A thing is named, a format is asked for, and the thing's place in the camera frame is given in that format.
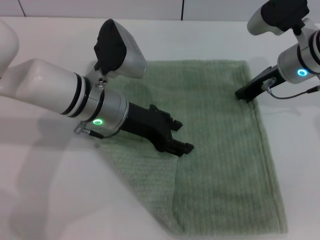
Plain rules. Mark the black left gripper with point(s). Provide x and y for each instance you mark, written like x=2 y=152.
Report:
x=145 y=125

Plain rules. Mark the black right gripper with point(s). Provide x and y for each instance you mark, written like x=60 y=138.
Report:
x=262 y=81

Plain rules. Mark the green ribbed towel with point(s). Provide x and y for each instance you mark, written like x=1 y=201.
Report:
x=220 y=140

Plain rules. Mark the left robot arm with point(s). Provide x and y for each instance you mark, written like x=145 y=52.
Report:
x=62 y=87

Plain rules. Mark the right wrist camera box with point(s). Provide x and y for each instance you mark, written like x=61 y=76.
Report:
x=280 y=15

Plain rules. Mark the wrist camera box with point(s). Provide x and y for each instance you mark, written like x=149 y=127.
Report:
x=280 y=15
x=120 y=50

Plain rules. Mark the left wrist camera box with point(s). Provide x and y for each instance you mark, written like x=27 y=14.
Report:
x=120 y=50

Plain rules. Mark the dark vertical wall strip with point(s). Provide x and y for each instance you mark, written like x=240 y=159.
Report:
x=182 y=10

